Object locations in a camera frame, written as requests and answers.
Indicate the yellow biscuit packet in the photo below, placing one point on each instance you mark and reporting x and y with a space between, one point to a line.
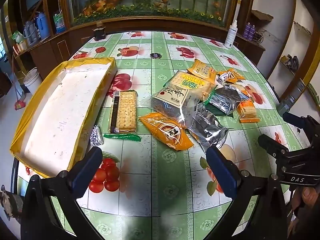
202 70

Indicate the dark green packet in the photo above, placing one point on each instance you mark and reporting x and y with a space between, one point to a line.
217 110

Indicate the brown cardboard piece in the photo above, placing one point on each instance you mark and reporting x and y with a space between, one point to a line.
261 15

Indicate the orange cracker packet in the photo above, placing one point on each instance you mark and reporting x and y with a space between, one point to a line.
246 111

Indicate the dark grey bundle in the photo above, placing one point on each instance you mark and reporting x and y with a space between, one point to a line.
290 61

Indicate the artificial flower display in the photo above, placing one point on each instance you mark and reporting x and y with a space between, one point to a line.
150 0

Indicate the person's right hand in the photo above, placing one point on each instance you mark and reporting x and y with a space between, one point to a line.
308 200

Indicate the black white dotted candy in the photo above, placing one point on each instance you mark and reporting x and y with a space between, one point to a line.
96 136
222 78

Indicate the grey ribbed metal object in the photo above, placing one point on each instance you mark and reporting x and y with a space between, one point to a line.
292 97

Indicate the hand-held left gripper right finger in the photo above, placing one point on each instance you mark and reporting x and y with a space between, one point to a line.
222 172

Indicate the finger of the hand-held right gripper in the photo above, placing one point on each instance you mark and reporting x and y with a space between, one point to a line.
271 145
293 120

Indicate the fruit print tablecloth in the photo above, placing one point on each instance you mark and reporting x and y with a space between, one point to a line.
160 170

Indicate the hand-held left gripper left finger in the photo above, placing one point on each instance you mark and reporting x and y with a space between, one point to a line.
87 170

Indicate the green white bag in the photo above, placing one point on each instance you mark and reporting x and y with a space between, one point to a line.
17 37

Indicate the dark bottle cap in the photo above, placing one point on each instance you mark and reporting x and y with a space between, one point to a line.
155 55

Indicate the white foam box yellow tape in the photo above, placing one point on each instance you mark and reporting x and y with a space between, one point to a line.
62 110

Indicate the wooden display cabinet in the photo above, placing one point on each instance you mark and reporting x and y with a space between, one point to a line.
162 28

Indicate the long green wrapper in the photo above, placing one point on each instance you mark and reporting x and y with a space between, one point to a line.
122 137

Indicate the small red white boxes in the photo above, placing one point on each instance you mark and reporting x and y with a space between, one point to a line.
19 47

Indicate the blue green plastic bag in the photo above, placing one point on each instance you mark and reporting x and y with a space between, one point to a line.
59 22

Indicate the large silver foil bag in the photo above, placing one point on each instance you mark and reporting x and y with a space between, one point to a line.
205 127

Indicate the orange snack packet round logo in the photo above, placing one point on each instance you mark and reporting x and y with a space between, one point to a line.
167 132

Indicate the broom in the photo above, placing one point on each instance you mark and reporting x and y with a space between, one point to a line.
20 103

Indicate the black jar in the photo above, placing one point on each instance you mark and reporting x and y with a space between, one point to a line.
99 33

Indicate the small silver foil packet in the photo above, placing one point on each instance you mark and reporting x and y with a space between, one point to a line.
225 97

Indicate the metal bracket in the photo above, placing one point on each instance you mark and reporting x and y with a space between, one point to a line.
8 202

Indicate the small orange packet white logo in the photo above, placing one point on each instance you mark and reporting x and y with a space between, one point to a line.
236 76

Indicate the blue thermos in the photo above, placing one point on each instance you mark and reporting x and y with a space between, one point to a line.
42 25

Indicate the white spray bottle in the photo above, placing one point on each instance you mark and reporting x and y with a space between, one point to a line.
230 36

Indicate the green edged cracker packet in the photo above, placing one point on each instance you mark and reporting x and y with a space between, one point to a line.
190 85

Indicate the clear packet white label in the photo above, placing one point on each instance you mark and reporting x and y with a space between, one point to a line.
172 97

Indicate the white bucket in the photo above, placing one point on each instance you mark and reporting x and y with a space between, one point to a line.
33 81

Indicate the clear cracker packet brown stripe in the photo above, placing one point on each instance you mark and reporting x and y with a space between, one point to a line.
125 112

